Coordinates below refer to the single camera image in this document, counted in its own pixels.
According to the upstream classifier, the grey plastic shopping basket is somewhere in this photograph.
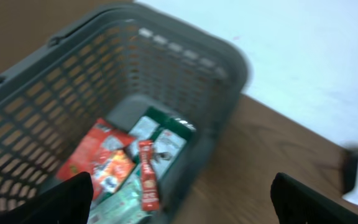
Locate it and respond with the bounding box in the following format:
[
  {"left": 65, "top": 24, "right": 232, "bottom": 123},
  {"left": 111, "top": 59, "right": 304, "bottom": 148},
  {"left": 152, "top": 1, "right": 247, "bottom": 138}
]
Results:
[{"left": 0, "top": 3, "right": 249, "bottom": 223}]

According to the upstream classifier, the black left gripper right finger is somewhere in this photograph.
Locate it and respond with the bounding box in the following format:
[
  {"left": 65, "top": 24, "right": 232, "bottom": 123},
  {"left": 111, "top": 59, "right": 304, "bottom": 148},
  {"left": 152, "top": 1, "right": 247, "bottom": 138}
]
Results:
[{"left": 270, "top": 172, "right": 358, "bottom": 224}]

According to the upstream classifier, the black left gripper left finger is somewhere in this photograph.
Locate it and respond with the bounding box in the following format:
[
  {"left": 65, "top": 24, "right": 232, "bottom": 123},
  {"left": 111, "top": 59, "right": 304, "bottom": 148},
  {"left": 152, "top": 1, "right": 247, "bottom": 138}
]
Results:
[{"left": 0, "top": 172, "right": 94, "bottom": 224}]

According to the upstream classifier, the light teal tissue pack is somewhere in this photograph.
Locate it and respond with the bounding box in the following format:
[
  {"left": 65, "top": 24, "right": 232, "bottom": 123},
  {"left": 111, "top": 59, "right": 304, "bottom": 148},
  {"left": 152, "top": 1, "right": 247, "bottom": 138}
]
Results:
[{"left": 87, "top": 179, "right": 150, "bottom": 224}]

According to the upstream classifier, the green 3M wipes pack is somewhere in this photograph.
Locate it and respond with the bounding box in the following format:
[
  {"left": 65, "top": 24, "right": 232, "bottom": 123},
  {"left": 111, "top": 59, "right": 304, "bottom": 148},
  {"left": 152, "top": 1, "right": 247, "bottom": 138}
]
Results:
[{"left": 89, "top": 106, "right": 197, "bottom": 212}]

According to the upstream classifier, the red stick sachet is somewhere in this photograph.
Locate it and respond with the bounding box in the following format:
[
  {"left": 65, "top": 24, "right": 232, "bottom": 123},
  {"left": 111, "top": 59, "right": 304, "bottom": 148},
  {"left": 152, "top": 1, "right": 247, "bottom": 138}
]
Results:
[{"left": 139, "top": 140, "right": 160, "bottom": 212}]

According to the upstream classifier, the red snack bag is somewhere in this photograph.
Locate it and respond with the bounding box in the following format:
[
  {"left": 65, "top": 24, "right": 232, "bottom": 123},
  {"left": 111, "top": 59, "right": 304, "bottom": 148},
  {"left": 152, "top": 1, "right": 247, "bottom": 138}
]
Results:
[{"left": 57, "top": 118, "right": 135, "bottom": 200}]

